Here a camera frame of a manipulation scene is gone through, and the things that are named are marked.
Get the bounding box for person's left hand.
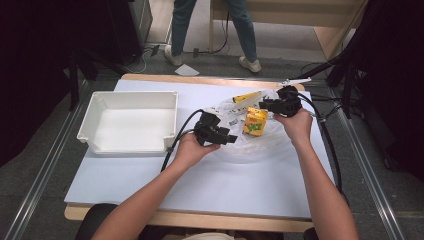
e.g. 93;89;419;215
171;133;222;173

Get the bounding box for hanging black cable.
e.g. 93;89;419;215
199;11;232;55

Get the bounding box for yellow drink carton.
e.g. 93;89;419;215
242;106;270;138

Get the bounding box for white paper sheet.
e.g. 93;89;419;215
174;63;201;77

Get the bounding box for black metal stand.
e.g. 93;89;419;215
301;0;378;119
67;46;128;112

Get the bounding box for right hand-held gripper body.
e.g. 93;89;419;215
271;77;313;118

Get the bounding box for metal floor rail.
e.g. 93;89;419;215
332;99;406;240
3;94;92;240

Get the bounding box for white plastic bin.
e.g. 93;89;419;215
76;90;179;156

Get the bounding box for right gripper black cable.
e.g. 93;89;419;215
295;90;345;198

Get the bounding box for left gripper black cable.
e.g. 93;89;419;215
160;108;205;174

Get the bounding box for translucent white plastic bag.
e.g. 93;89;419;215
204;88;302;165

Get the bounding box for person's right hand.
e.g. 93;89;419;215
273;108;315;148

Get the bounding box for black floor cables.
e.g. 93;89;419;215
300;61;345;135

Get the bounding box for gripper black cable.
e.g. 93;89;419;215
160;108;205;174
295;90;345;198

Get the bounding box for person's dark-clad leg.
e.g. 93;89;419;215
302;226;318;240
74;203;121;240

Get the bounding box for light wooden furniture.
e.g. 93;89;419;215
209;0;370;61

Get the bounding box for black curtain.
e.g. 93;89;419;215
346;0;424;182
0;0;145;168

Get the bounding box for yellow tube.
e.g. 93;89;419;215
231;90;265;105

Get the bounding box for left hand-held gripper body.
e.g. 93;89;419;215
193;111;231;147

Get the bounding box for person's light shirt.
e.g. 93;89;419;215
181;232;236;240

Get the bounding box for wooden table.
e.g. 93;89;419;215
63;73;316;234

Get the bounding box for white table mat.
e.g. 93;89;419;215
63;79;335;221

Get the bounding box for white floor cable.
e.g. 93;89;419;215
129;49;151;75

